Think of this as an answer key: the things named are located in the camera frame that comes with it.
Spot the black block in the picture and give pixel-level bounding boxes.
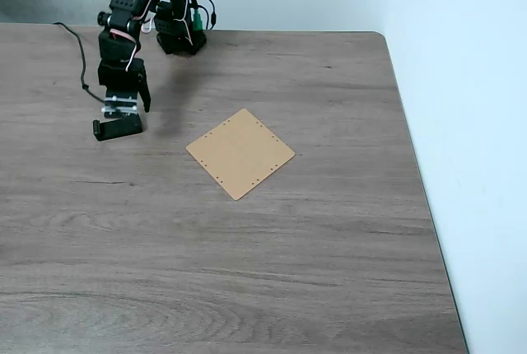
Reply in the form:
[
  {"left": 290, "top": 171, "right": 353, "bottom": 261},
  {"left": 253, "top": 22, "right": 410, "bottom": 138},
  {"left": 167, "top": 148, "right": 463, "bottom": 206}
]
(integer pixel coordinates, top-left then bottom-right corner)
[{"left": 91, "top": 116, "right": 146, "bottom": 142}]

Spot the tan square board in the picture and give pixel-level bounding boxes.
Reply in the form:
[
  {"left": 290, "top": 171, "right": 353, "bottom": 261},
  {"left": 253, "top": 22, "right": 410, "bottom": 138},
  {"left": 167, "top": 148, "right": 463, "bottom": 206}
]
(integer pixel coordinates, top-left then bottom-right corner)
[{"left": 185, "top": 108, "right": 297, "bottom": 202}]

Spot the green table clamp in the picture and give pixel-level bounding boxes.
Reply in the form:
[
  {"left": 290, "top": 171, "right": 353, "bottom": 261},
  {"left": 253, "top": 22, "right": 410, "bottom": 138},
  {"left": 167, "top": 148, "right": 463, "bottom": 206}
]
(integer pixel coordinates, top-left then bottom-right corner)
[{"left": 191, "top": 7, "right": 205, "bottom": 35}]

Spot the black camera cable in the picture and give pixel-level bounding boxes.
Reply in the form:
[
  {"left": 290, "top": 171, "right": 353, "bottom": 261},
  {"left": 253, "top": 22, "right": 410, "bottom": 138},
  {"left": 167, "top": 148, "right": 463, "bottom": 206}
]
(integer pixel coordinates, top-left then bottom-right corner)
[{"left": 54, "top": 21, "right": 106, "bottom": 105}]

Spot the black base power cable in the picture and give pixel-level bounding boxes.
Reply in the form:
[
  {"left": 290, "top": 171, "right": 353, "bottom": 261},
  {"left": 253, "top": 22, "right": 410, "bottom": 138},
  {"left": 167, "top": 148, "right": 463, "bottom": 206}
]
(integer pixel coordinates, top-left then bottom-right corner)
[{"left": 188, "top": 0, "right": 218, "bottom": 30}]

